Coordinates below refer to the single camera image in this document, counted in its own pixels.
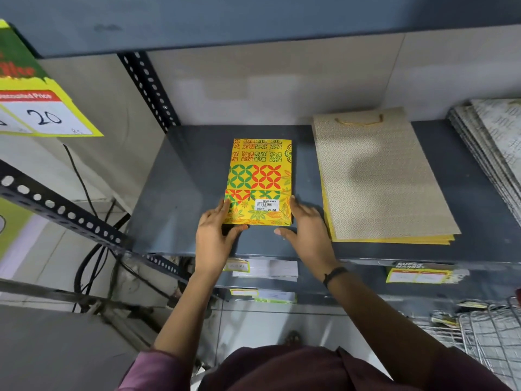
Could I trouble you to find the thin black cable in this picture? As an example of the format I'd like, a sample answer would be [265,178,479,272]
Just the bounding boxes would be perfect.
[62,143,100,218]

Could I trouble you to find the black slotted metal beam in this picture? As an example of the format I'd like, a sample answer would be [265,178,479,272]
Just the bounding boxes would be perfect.
[0,159,191,283]

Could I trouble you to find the person's left forearm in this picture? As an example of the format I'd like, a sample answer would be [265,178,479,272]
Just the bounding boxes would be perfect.
[152,268,229,357]

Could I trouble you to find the yellow shelf label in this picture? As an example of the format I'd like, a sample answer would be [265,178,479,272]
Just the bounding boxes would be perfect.
[385,261,454,285]

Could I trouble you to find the yellow patterned gift bag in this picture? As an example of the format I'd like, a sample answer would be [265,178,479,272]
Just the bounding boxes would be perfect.
[223,138,293,226]

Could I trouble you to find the person's left hand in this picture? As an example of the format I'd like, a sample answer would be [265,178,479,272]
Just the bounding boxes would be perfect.
[195,198,249,278]

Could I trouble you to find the grey metal crossbar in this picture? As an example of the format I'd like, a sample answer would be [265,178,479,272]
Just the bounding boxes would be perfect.
[0,278,157,316]

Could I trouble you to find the black wristband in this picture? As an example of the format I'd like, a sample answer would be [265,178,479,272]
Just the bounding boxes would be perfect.
[322,266,350,289]

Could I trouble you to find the thick black cable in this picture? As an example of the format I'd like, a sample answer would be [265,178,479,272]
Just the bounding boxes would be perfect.
[72,212,132,314]

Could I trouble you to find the stack of beige gift bags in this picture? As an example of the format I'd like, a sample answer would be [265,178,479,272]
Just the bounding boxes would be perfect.
[312,107,462,245]

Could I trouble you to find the grey metal shelf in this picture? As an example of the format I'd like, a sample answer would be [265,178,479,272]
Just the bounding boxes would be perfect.
[0,0,521,60]
[125,119,521,266]
[215,260,521,307]

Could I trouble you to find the yellow green price sign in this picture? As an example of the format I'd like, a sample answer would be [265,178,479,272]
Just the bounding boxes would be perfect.
[0,19,104,138]

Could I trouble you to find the black slotted metal post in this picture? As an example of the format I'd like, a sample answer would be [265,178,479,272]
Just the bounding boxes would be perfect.
[117,51,182,134]

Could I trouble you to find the white green shelf label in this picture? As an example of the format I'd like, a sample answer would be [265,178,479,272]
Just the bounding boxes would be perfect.
[229,288,298,304]

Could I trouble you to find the person's right forearm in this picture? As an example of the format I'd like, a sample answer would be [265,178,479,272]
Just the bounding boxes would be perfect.
[323,269,462,365]

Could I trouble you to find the metal wire basket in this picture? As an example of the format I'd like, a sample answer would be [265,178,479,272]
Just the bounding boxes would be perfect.
[405,296,521,391]

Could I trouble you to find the stack of grey gift bags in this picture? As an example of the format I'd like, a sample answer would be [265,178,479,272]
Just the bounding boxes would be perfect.
[448,98,521,228]

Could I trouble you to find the person's right hand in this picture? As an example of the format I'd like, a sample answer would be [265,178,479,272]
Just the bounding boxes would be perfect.
[274,195,343,278]

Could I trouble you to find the person's maroon clothing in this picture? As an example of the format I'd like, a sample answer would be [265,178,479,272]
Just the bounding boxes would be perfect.
[117,343,514,391]

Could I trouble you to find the green poster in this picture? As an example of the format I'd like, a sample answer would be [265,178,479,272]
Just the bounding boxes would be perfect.
[0,196,35,259]

